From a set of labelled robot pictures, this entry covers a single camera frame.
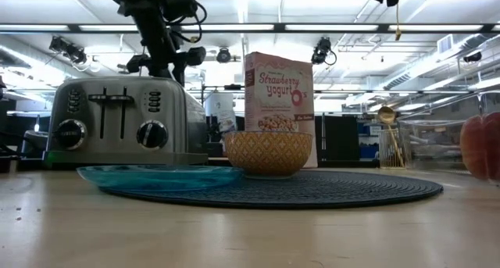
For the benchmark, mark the clear plastic container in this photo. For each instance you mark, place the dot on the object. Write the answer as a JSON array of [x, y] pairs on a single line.
[[437, 143]]

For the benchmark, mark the pink strawberry yogurt cereal box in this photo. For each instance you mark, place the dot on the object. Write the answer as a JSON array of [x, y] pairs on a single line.
[[279, 88]]

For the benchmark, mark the teal glass plate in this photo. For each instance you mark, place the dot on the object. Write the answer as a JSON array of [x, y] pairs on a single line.
[[156, 177]]

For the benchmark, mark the orange patterned ceramic bowl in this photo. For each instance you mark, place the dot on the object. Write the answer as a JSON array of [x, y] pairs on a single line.
[[268, 152]]

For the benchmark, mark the silver four-slot toaster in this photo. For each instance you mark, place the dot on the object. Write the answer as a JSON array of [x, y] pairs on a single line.
[[117, 143]]

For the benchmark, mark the white cylindrical tank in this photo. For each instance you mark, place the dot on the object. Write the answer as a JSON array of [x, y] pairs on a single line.
[[218, 104]]

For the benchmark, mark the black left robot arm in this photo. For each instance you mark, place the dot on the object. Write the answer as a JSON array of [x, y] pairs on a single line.
[[150, 26]]

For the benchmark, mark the black overhead frame bar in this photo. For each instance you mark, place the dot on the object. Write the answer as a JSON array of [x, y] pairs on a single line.
[[234, 27]]

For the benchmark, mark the round black ceiling spotlight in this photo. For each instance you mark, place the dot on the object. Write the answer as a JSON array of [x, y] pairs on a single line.
[[223, 55]]

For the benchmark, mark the dark round woven placemat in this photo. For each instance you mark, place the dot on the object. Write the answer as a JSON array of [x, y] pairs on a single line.
[[332, 190]]

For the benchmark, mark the red apple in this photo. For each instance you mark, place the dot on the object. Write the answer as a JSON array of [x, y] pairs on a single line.
[[478, 143]]

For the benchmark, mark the small black ceiling light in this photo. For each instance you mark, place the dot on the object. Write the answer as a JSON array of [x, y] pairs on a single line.
[[472, 58]]

